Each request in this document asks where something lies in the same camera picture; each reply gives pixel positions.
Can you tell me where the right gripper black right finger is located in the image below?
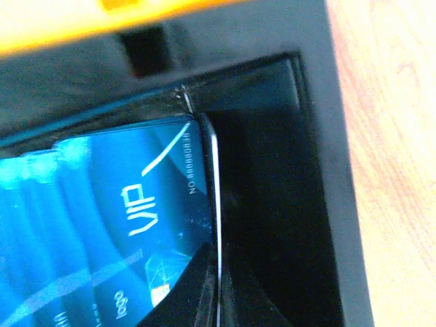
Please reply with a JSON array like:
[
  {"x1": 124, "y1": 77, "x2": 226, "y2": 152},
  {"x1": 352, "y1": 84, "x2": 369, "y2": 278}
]
[{"x1": 219, "y1": 266, "x2": 292, "y2": 327}]

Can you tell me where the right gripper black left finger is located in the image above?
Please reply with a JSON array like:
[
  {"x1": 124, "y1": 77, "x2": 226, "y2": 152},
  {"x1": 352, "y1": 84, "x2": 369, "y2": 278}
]
[{"x1": 138, "y1": 243, "x2": 218, "y2": 327}]

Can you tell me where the blue VIP card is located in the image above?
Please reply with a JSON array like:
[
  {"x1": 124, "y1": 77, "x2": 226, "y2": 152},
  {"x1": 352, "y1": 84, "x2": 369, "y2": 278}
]
[{"x1": 197, "y1": 113, "x2": 223, "y2": 326}]

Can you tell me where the blue card stack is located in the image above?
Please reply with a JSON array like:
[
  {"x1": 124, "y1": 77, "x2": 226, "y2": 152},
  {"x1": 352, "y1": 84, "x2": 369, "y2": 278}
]
[{"x1": 1, "y1": 115, "x2": 214, "y2": 326}]

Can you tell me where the black right card bin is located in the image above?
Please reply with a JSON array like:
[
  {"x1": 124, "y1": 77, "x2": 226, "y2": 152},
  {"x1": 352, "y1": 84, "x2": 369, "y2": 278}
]
[{"x1": 1, "y1": 1, "x2": 373, "y2": 326}]

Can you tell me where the yellow middle card bin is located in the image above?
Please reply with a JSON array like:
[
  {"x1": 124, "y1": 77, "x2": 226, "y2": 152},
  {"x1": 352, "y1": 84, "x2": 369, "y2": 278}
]
[{"x1": 1, "y1": 0, "x2": 234, "y2": 59}]

